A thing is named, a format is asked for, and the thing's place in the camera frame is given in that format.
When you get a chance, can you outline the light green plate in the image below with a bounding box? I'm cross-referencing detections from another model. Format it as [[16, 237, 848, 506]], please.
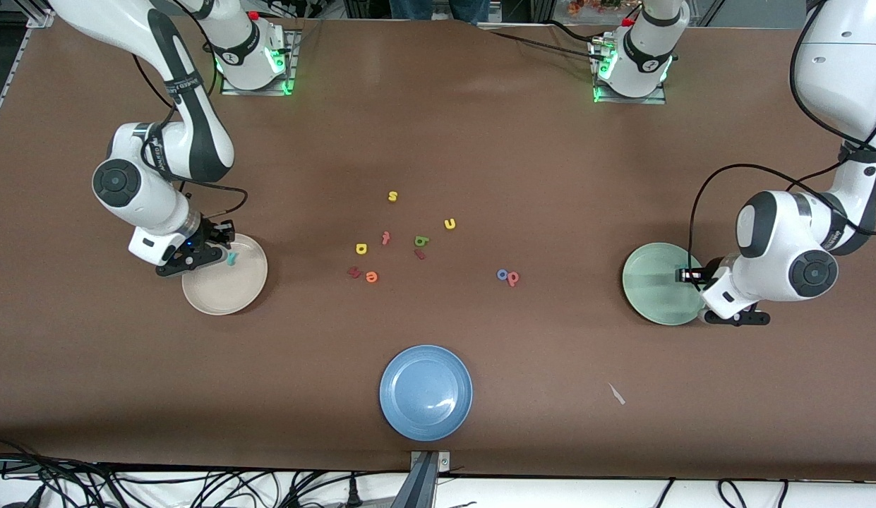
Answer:
[[622, 242, 709, 326]]

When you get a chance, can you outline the beige brown plate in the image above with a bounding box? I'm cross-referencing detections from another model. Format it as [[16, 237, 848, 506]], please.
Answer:
[[182, 233, 269, 316]]

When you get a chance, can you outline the brown table cover sheet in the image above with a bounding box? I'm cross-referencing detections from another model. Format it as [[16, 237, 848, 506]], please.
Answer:
[[0, 13, 876, 482]]

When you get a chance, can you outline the blue plate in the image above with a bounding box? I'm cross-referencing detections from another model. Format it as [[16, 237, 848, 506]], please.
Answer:
[[379, 344, 474, 442]]

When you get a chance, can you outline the person in blue jeans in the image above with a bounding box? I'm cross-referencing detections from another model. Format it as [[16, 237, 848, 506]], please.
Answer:
[[390, 0, 491, 22]]

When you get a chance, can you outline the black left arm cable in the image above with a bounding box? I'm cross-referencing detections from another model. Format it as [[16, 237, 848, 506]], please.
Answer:
[[688, 0, 876, 269]]

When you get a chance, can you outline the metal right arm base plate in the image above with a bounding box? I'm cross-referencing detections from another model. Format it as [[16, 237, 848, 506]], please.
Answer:
[[220, 28, 301, 97]]

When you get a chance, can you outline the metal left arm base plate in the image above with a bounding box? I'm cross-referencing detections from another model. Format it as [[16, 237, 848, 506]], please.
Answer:
[[589, 35, 668, 105]]

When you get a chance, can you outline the black looped floor cable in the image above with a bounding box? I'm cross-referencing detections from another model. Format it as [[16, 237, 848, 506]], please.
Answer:
[[716, 478, 789, 508]]

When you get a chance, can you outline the aluminium table frame rail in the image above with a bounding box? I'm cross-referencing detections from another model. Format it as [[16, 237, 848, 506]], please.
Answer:
[[0, 25, 35, 136]]

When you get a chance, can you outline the black floor cable tangle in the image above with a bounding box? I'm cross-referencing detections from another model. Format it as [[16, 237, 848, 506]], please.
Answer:
[[0, 437, 410, 508]]

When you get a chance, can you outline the black cable to arm base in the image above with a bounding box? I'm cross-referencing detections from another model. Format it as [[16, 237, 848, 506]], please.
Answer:
[[488, 20, 608, 61]]

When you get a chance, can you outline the silver camera mount bracket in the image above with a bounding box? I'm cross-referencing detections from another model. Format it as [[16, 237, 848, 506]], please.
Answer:
[[410, 450, 451, 472]]

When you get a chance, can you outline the grey camera mount pole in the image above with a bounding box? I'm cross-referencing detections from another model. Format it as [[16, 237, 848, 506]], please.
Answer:
[[390, 452, 438, 508]]

